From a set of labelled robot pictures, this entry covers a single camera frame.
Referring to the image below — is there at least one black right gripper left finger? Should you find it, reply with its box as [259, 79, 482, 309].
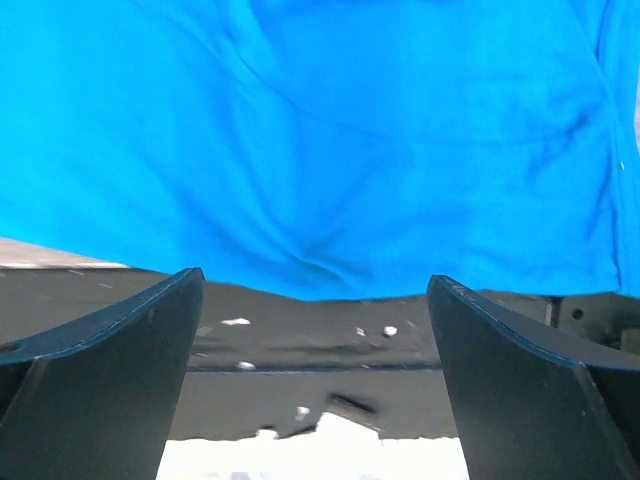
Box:
[1, 268, 204, 479]

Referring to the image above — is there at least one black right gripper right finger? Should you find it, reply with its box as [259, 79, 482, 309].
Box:
[427, 276, 639, 479]

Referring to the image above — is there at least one blue t shirt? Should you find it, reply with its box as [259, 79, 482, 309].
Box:
[1, 1, 639, 300]

